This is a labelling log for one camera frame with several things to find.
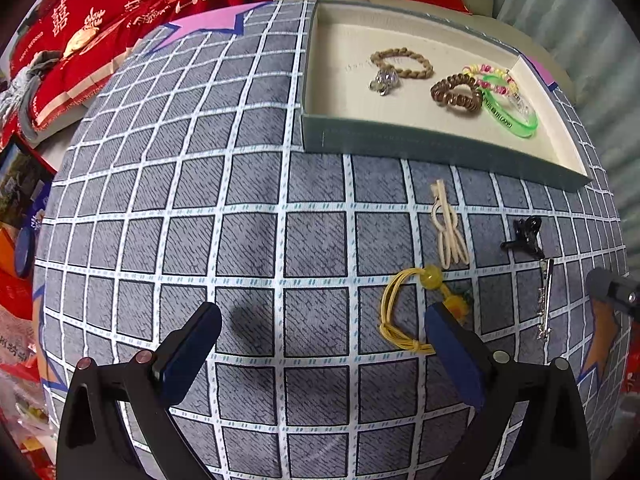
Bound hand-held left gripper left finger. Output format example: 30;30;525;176
55;302;223;480

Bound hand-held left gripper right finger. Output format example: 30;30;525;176
424;302;593;480

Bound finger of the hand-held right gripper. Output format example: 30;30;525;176
586;267;640;318

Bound yellow sunflower hair tie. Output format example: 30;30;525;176
379;265;473;356

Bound clear small hair clip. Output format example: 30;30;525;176
507;87;537;120

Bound green translucent bangle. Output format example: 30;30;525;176
477;74;540;140

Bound brown coil hair tie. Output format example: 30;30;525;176
431;72;482;111

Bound colourful beaded bracelet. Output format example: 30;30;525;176
462;62;521;98

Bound silver charm keychain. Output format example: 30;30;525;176
369;67;403;97

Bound brown braided bracelet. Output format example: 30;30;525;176
369;48;435;80

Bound grey shallow box tray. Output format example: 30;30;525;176
301;0;596;193

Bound silver bar hair pin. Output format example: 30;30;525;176
536;258;556;343

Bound black claw hair clip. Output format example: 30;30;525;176
501;216;545;256

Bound cream hair clip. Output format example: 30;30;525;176
431;179;470;267

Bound grey checked tablecloth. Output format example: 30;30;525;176
32;0;631;480

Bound blue round tin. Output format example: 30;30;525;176
14;225;38;278

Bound orange gift box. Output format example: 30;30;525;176
0;225;36;311

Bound dark photo box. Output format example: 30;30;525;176
0;142;56;231

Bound pale green curtain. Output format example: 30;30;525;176
492;0;640;271

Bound pile of grey clothes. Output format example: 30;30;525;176
0;55;56;131

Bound beige plush item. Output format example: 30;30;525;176
62;27;108;58

